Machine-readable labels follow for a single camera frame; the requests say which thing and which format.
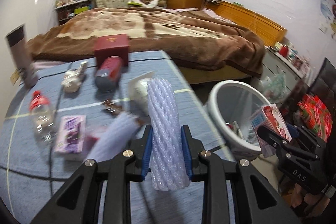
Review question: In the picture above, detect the brown coffee sachet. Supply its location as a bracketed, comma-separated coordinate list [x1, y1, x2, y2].
[102, 99, 145, 126]

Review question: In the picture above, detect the white wall shelf unit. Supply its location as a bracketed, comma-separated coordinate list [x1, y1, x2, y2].
[55, 0, 96, 26]

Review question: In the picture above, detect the clear plastic water bottle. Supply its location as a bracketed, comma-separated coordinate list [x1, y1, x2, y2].
[29, 90, 55, 143]

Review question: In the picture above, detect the red plaid bag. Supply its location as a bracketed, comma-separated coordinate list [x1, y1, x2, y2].
[298, 94, 333, 142]

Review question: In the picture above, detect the red cup on cabinet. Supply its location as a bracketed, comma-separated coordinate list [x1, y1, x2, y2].
[278, 45, 289, 58]

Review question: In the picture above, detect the grey drawer cabinet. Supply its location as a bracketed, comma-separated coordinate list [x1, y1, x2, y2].
[251, 47, 310, 106]

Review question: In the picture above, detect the blue checked table cloth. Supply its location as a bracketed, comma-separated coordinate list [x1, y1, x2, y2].
[1, 51, 233, 223]

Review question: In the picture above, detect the dark red gift box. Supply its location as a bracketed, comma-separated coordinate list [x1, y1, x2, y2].
[93, 34, 130, 67]

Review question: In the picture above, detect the white trash bin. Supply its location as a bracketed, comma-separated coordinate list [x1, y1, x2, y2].
[205, 80, 270, 160]

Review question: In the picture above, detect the wooden headboard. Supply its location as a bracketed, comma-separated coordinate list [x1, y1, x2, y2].
[203, 0, 287, 46]

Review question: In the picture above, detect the lilac foam net sleeve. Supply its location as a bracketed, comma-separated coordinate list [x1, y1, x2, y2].
[147, 78, 190, 191]

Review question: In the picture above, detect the right hand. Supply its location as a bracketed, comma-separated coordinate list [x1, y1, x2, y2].
[291, 184, 330, 215]

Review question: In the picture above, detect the grey thermos tumbler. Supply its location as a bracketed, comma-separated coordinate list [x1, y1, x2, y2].
[6, 24, 38, 89]

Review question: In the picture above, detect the brown patterned blanket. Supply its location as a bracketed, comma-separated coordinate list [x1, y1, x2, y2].
[26, 7, 265, 77]

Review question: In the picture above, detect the black chair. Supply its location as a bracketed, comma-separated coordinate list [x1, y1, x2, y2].
[309, 58, 336, 112]

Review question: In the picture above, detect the pink white milk carton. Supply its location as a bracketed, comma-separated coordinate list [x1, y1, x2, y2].
[250, 104, 292, 157]

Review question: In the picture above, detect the white yogurt cup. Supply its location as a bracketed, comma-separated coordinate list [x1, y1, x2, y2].
[128, 71, 155, 116]

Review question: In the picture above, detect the hanging plastic bag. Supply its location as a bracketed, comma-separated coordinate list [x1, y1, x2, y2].
[260, 71, 289, 103]

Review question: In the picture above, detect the white wrapper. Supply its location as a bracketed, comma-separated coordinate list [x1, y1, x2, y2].
[62, 61, 88, 93]

